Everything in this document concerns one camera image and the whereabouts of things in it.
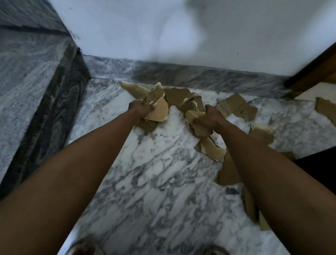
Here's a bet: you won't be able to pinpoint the large torn cardboard scrap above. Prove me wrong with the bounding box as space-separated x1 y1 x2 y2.
142 82 169 123

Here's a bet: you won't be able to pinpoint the person's left forearm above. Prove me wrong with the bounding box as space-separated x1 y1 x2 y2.
0 105 141 255

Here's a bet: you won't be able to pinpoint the person's left hand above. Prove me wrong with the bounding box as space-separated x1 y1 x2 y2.
128 100 155 122

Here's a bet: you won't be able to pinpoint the person's shoe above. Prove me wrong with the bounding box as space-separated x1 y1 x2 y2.
67 237 97 255
203 244 231 255

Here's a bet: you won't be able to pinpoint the person's left shoe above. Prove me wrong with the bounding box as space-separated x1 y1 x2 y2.
67 237 97 255

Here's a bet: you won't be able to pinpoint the grey marble step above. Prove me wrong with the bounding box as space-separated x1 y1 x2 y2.
0 0 91 200

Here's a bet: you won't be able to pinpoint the person's right forearm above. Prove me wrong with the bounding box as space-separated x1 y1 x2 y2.
213 119 336 255

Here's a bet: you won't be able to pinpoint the pile of torn cardboard pieces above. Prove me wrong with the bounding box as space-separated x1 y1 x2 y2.
119 81 336 232

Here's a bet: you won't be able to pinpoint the person's right hand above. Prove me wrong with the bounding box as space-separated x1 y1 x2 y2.
193 105 227 132

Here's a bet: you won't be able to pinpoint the brown wooden door frame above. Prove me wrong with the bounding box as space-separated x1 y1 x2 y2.
284 42 336 92

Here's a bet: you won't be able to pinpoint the person's right shoe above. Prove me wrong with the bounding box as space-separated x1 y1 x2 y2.
203 244 231 255

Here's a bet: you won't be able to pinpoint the person's black shorts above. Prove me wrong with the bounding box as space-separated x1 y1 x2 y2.
292 147 336 195

